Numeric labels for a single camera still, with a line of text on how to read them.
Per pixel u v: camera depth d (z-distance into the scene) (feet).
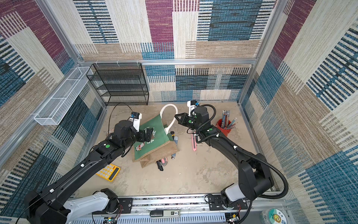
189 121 2.30
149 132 2.25
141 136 2.21
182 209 2.39
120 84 3.65
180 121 2.37
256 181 1.41
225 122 3.08
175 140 3.17
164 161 2.86
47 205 1.25
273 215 2.09
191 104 2.43
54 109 2.35
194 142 3.16
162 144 2.55
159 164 2.85
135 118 2.12
